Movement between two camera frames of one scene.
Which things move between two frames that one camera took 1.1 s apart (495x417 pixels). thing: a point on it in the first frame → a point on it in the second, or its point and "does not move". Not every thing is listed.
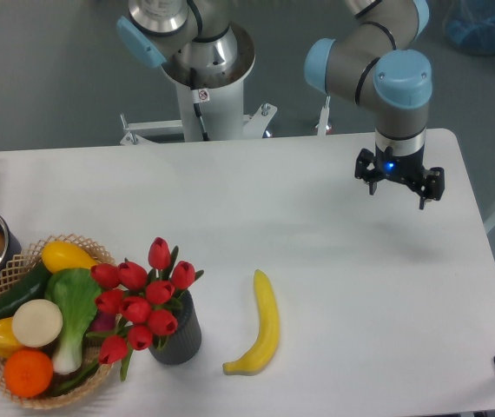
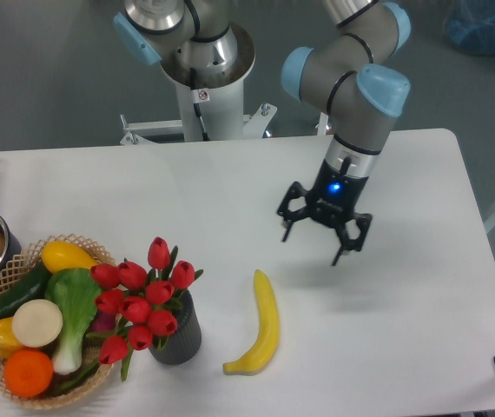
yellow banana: (265, 346) does not move
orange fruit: (29, 373) does not move
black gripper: (408, 168) → (333, 199)
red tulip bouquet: (137, 306) does not move
